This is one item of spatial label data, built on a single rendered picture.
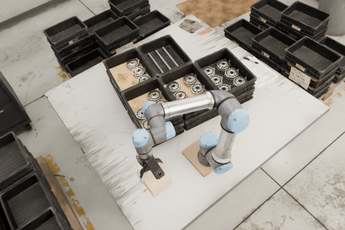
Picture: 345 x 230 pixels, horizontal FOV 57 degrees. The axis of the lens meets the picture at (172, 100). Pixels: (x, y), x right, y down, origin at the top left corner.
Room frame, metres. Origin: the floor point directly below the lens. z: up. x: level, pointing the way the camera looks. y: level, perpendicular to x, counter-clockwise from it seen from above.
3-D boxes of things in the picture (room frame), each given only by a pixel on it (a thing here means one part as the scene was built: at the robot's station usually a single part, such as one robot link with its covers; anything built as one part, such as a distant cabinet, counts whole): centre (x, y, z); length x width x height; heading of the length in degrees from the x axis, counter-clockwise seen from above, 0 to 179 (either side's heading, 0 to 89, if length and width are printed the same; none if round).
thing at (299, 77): (1.92, -1.18, 0.41); 0.31 x 0.02 x 0.16; 31
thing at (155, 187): (0.78, 0.15, 1.09); 0.16 x 0.12 x 0.07; 31
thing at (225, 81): (1.63, -0.41, 0.87); 0.40 x 0.30 x 0.11; 22
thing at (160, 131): (0.84, 0.07, 1.40); 0.11 x 0.11 x 0.08; 18
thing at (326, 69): (2.01, -1.30, 0.37); 0.40 x 0.30 x 0.45; 31
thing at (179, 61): (1.90, 0.02, 0.87); 0.40 x 0.30 x 0.11; 22
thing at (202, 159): (1.05, -0.19, 0.78); 0.15 x 0.15 x 0.10
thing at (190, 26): (2.50, -0.27, 0.71); 0.22 x 0.19 x 0.01; 31
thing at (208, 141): (1.04, -0.19, 0.89); 0.13 x 0.12 x 0.14; 18
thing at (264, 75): (1.79, -0.71, 0.70); 0.33 x 0.23 x 0.01; 31
